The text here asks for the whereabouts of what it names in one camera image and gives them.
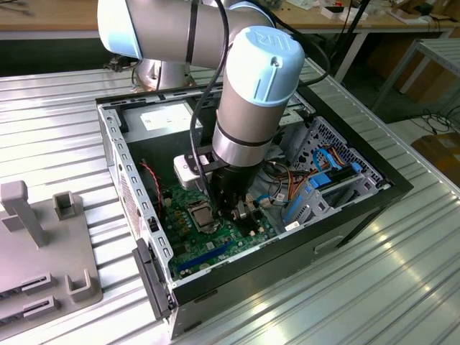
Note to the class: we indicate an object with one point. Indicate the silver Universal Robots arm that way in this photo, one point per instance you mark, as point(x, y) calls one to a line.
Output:
point(251, 115)

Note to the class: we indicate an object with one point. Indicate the black RAM slot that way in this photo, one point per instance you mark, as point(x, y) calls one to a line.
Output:
point(256, 224)
point(251, 227)

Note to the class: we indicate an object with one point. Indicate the green motherboard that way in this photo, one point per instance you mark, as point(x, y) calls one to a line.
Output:
point(223, 248)

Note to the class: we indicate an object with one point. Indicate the blue expansion slot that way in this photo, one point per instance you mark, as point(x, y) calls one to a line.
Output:
point(205, 257)

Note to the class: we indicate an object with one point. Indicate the blue disk carrier with disk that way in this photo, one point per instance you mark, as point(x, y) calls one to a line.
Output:
point(318, 181)

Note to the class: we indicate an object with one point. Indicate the perforated metal disk bay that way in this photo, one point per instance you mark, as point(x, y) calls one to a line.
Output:
point(320, 208)

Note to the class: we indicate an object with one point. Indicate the metal drive cage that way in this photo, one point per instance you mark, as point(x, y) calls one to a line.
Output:
point(298, 115)

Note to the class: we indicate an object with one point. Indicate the grey power supply unit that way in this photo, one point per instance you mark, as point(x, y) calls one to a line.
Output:
point(151, 125)

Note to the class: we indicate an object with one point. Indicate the black open PC case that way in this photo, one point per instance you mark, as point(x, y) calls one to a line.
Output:
point(287, 273)

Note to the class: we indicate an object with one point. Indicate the black case latch bar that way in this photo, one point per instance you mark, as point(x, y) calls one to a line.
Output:
point(151, 276)

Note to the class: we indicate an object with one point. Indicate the grey parts rack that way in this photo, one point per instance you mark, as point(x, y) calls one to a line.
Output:
point(54, 251)

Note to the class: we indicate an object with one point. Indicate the white flat box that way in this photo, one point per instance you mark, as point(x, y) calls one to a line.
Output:
point(332, 12)

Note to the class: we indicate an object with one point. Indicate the brown cardboard box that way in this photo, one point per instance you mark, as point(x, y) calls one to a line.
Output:
point(438, 154)

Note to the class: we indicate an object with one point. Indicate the wooden desk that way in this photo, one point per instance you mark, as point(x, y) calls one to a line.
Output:
point(373, 26)

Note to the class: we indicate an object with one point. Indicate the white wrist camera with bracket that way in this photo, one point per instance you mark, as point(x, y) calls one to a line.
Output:
point(185, 172)

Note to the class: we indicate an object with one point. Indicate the blue plastic rail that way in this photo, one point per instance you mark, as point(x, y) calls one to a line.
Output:
point(292, 210)

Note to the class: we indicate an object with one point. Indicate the metal frame side table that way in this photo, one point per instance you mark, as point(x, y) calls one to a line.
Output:
point(438, 46)

